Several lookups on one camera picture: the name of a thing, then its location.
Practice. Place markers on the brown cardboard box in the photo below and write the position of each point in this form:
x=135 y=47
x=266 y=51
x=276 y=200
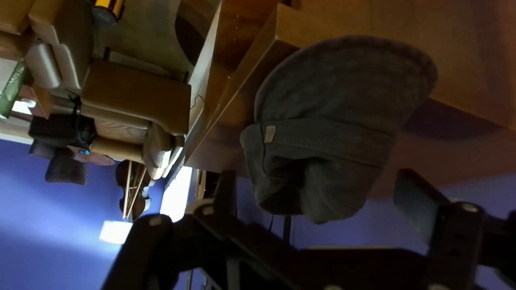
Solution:
x=134 y=97

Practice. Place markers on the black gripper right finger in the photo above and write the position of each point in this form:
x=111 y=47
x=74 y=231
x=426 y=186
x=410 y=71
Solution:
x=445 y=231

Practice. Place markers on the brown wooden cabinet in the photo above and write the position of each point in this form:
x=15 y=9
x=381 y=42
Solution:
x=472 y=54

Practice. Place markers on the lit white wall lamp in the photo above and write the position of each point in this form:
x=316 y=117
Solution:
x=114 y=233

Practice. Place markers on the dark grey cap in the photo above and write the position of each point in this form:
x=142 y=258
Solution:
x=332 y=129

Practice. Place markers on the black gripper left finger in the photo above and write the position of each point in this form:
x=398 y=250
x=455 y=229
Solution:
x=145 y=252

